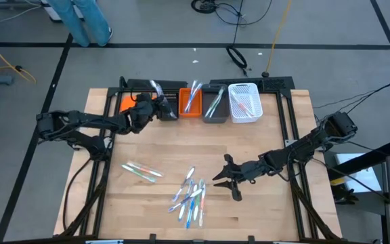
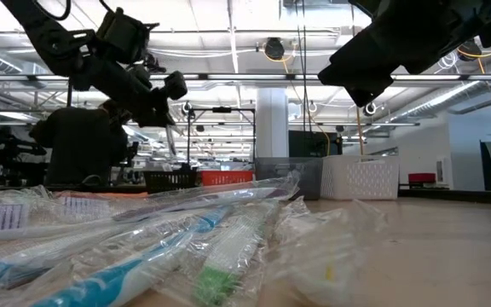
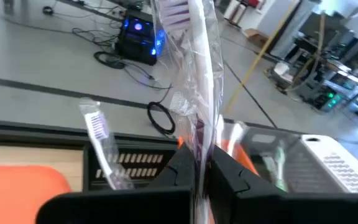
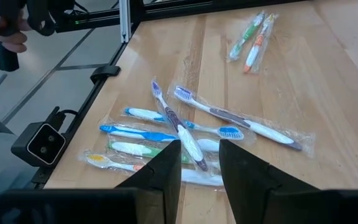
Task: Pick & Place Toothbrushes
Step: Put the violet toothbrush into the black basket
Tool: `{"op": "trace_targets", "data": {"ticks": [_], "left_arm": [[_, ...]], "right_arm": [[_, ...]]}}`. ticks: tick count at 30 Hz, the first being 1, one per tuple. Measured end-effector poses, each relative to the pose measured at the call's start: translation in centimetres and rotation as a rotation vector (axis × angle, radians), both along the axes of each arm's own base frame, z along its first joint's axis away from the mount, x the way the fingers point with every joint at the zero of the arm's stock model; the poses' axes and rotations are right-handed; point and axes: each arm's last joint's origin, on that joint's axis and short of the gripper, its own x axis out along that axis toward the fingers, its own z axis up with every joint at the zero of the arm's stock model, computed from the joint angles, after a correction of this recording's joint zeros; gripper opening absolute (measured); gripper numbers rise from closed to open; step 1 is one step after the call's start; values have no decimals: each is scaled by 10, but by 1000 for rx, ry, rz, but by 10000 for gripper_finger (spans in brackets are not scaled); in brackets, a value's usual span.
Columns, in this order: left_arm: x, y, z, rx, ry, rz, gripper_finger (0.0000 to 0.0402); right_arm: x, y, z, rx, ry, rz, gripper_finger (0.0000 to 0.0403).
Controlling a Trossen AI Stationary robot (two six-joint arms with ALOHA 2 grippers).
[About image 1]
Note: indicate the white paper sheet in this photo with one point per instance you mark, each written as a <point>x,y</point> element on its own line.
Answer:
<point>361,179</point>

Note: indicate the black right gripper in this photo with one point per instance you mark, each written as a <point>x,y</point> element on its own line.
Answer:
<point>245,171</point>

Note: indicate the black perforated mount plate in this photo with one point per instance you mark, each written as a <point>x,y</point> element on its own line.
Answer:
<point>276,84</point>

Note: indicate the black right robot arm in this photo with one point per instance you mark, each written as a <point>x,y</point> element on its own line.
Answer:
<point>300,149</point>

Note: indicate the black diagonal bar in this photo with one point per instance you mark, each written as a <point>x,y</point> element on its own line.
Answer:
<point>367,159</point>

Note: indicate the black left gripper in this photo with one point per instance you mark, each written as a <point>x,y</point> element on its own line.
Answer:
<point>146,110</point>

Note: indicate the green toothbrush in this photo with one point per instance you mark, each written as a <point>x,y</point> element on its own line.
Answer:
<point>137,173</point>
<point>213,105</point>
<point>220,93</point>
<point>197,206</point>

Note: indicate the orange flat tray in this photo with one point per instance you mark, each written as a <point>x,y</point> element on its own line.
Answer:
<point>125,103</point>

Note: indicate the white perforated basket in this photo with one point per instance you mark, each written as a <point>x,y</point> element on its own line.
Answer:
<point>254,115</point>

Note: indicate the person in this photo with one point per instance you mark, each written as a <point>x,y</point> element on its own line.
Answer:
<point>93,23</point>

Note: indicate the orange plastic basket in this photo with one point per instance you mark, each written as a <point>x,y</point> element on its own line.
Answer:
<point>181,112</point>

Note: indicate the black slotted basket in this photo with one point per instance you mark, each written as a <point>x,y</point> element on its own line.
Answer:
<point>171,93</point>

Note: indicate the grey plastic bin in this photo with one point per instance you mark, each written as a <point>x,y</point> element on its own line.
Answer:
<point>223,115</point>

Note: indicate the silver aluminium extrusion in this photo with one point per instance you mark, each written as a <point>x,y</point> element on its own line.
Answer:
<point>103,242</point>

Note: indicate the black aluminium rig frame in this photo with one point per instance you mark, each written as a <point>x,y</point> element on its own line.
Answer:
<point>137,90</point>

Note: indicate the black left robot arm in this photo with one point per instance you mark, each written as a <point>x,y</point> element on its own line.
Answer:
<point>80,122</point>

